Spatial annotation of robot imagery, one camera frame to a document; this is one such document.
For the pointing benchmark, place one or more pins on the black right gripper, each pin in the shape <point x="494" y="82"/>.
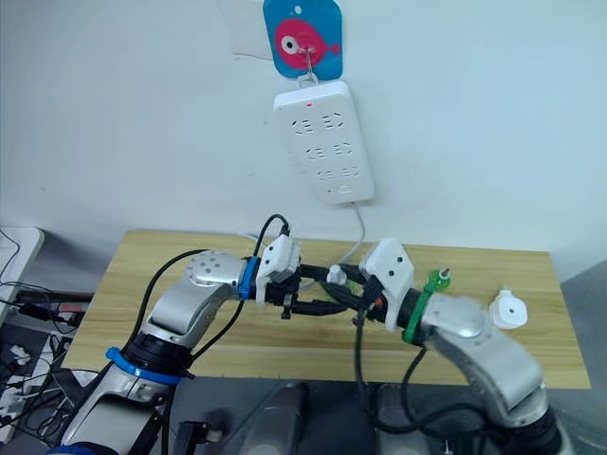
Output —
<point x="372" y="303"/>

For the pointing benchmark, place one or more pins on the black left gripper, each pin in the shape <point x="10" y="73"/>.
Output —
<point x="281" y="286"/>

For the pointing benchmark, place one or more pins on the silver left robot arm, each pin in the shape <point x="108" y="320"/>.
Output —
<point x="180" y="308"/>

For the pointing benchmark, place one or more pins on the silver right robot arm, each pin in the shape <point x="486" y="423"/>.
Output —
<point x="493" y="360"/>

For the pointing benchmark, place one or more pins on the green liquid bottle white cap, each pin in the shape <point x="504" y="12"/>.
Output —
<point x="336" y="275"/>

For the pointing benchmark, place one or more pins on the white mosquito repellent heater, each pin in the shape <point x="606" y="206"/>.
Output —
<point x="511" y="310"/>

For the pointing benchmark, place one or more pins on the white power strip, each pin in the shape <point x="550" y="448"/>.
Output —
<point x="327" y="142"/>

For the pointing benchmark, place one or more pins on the black floor power strip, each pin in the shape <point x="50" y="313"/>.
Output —
<point x="52" y="310"/>

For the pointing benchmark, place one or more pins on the white desk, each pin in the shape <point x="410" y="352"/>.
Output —
<point x="21" y="256"/>

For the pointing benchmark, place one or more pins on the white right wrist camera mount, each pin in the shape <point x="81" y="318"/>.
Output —
<point x="391" y="267"/>

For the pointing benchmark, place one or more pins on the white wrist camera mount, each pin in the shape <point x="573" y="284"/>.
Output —
<point x="277" y="256"/>
<point x="391" y="267"/>

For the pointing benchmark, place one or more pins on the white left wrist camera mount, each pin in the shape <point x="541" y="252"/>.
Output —
<point x="277" y="256"/>

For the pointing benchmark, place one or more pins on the blue fish wall hook pad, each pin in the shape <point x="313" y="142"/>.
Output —
<point x="289" y="28"/>

